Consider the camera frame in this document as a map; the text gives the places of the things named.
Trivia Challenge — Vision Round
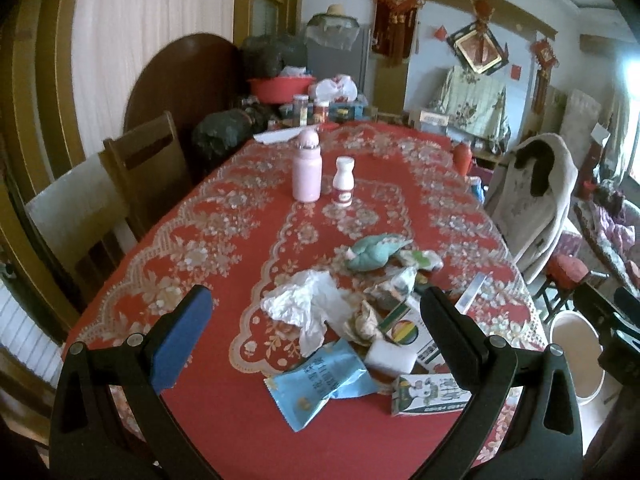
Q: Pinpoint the grey refrigerator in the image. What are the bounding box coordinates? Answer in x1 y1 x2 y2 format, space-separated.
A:
307 26 371 96

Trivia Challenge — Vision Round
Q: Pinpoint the beige trash bin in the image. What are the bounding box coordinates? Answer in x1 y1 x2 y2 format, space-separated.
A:
550 311 605 405

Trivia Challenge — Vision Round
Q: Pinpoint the red cushioned stool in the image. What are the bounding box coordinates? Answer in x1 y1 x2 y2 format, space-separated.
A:
532 251 609 321

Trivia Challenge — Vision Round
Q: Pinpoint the wooden chair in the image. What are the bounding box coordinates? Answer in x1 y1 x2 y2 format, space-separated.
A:
26 112 191 306

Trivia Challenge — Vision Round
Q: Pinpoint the pink thermos bottle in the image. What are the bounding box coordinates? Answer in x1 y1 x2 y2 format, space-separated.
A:
292 128 322 203

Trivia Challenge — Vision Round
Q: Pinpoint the red plastic basin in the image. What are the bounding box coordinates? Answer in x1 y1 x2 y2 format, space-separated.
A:
248 76 316 105

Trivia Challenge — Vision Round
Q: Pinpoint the white medicine box rainbow logo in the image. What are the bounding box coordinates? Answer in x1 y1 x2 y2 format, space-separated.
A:
378 292 449 374

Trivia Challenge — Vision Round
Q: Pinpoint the blue snack wrapper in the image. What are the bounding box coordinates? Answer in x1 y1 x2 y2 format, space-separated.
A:
264 339 378 432

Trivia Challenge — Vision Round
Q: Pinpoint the green white crumpled wrapper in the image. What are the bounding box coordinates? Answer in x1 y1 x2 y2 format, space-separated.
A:
394 249 444 272

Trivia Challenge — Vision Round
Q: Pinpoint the chair with beige coat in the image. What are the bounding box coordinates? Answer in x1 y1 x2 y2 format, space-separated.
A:
484 133 578 284

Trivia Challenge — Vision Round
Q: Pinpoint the white pill bottle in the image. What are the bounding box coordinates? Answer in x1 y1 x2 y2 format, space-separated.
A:
332 156 355 207

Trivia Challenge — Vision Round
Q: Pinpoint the white tissue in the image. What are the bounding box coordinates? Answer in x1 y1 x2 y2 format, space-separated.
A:
259 270 354 358

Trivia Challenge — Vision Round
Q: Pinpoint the white tube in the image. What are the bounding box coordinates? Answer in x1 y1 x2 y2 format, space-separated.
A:
456 273 487 314

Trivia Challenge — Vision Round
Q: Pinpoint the dark round folded tabletop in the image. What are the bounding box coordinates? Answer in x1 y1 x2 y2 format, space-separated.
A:
122 32 248 133

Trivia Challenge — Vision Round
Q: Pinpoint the red chinese knot decoration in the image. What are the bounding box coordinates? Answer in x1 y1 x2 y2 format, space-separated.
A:
372 0 424 66

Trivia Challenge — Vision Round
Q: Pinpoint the green white milk carton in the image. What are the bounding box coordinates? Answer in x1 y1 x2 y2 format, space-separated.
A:
392 374 472 416

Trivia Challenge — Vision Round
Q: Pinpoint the red thermos jug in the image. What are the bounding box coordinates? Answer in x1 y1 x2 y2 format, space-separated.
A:
452 142 473 177

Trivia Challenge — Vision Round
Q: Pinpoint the teal crumpled wrapper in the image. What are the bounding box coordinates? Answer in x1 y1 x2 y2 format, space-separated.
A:
345 233 413 272

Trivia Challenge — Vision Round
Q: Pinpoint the red floral tablecloth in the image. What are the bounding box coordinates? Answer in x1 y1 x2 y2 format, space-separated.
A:
70 122 547 479

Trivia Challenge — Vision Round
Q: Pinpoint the white foam block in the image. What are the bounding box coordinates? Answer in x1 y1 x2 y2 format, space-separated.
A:
364 339 416 378

